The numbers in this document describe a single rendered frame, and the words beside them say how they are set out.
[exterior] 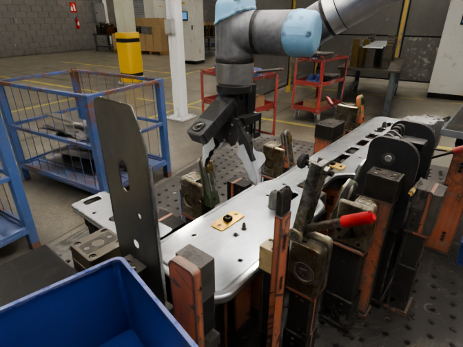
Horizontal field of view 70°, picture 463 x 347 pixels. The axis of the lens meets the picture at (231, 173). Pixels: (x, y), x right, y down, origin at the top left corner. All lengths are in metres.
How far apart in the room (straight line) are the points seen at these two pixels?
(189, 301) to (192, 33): 11.01
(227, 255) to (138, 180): 0.29
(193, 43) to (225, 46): 10.66
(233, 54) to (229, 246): 0.38
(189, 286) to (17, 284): 0.38
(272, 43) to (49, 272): 0.56
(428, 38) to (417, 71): 0.66
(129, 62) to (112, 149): 7.57
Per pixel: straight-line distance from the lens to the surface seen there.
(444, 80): 7.53
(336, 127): 1.44
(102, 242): 0.67
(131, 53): 8.05
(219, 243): 0.72
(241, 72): 0.65
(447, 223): 1.30
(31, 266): 0.72
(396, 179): 0.80
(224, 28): 0.65
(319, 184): 0.60
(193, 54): 11.33
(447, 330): 1.11
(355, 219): 0.59
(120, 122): 0.47
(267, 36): 0.61
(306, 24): 0.59
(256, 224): 0.78
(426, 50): 8.29
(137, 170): 0.47
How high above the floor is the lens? 1.44
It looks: 26 degrees down
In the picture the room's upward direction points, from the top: straight up
